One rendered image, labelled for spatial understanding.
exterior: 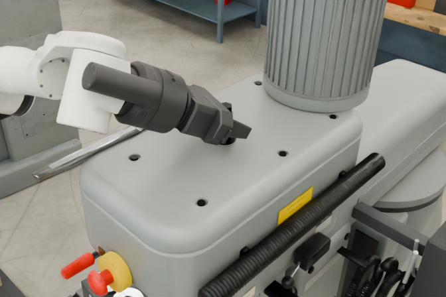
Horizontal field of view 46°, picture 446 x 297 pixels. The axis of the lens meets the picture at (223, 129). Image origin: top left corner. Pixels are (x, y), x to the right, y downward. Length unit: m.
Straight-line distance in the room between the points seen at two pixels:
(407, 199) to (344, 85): 0.48
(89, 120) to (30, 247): 2.82
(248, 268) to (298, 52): 0.36
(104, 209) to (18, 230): 2.84
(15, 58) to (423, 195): 0.96
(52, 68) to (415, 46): 4.87
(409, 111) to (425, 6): 3.52
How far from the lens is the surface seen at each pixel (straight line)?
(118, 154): 0.81
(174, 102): 0.70
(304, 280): 1.08
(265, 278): 0.91
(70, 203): 3.70
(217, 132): 0.74
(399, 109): 1.25
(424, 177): 1.40
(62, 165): 0.79
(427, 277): 1.02
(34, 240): 3.50
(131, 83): 0.64
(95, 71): 0.62
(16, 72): 0.78
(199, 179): 0.75
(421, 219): 1.39
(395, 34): 5.50
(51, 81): 0.75
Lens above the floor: 2.36
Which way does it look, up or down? 33 degrees down
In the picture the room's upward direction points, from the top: 2 degrees clockwise
